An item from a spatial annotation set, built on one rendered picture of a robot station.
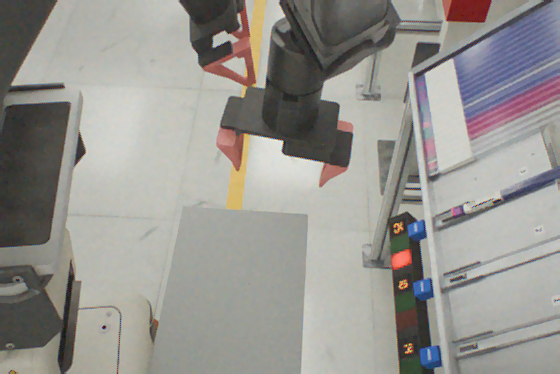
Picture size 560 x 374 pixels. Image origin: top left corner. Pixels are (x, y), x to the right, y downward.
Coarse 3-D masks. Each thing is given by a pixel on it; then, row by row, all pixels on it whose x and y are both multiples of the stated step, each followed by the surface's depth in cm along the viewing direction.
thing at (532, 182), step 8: (552, 168) 88; (536, 176) 90; (544, 176) 89; (552, 176) 88; (520, 184) 91; (528, 184) 90; (536, 184) 89; (504, 192) 92; (512, 192) 91; (520, 192) 91; (456, 208) 97; (456, 216) 97
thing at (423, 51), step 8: (416, 48) 124; (424, 48) 124; (432, 48) 124; (416, 56) 126; (424, 56) 126; (432, 56) 126; (416, 64) 127; (408, 80) 131; (408, 88) 133; (408, 184) 156; (416, 184) 156; (408, 192) 155; (416, 192) 155; (408, 200) 156; (416, 200) 156; (368, 248) 181; (368, 256) 180; (368, 264) 178; (376, 264) 178; (384, 264) 178
